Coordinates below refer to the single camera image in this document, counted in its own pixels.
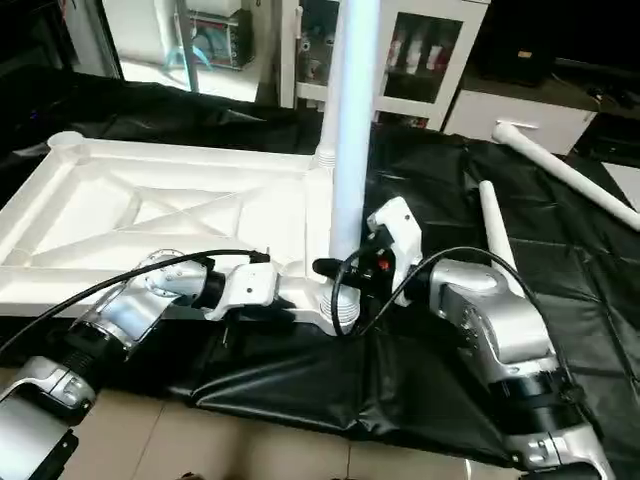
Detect white plastic table leg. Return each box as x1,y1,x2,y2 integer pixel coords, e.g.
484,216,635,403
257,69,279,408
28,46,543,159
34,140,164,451
314,0,347,173
322,0,383,337
492,120,640,233
477,180,520,274

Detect black work mat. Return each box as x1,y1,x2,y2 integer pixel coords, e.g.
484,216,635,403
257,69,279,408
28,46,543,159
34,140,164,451
0,68,640,466

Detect white plastic table top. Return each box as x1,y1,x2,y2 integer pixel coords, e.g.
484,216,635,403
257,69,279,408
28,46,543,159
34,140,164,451
0,130,373,337

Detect white drawer unit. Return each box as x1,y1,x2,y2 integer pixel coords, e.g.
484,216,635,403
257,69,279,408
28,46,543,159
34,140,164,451
443,88,599,157

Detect white glass-door cabinet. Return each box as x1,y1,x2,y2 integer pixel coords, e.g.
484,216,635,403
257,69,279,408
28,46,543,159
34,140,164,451
280,0,491,129

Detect teal storage box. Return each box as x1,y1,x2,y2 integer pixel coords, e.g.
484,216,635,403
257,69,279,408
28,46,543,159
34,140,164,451
185,10,254,70

